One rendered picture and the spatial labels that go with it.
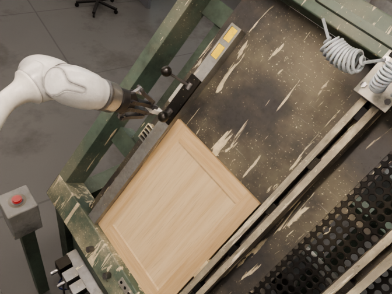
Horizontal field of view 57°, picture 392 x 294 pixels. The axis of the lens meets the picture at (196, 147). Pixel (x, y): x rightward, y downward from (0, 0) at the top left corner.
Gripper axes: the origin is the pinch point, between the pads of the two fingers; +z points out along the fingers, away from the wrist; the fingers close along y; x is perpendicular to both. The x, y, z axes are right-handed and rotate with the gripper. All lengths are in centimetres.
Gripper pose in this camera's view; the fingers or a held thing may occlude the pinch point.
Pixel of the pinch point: (154, 110)
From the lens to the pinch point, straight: 125.1
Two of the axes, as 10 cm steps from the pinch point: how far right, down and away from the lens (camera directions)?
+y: -6.0, 7.5, 2.8
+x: 6.2, 6.6, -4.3
